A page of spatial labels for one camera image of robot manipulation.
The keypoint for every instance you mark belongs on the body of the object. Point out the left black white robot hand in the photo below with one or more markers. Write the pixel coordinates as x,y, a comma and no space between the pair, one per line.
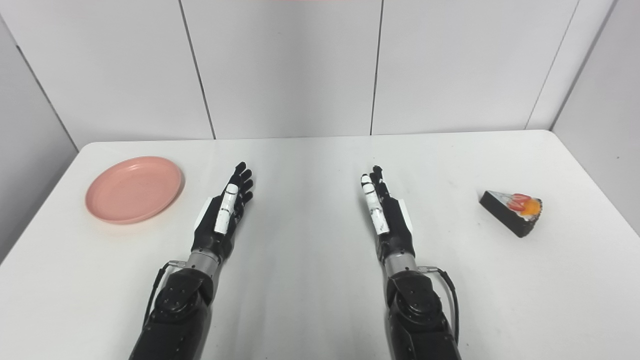
226,210

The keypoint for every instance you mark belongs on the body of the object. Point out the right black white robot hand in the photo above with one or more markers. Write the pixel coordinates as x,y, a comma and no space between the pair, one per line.
389,215

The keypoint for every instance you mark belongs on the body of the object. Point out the pink round plate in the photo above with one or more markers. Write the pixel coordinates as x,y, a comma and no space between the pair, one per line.
134,189

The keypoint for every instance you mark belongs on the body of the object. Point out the chocolate cake slice with fruit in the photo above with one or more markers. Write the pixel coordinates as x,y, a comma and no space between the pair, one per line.
512,212

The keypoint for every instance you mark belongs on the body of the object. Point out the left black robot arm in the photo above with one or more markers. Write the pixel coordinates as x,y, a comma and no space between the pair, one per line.
177,310

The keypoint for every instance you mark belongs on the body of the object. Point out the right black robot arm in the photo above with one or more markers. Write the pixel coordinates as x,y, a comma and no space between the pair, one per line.
417,310

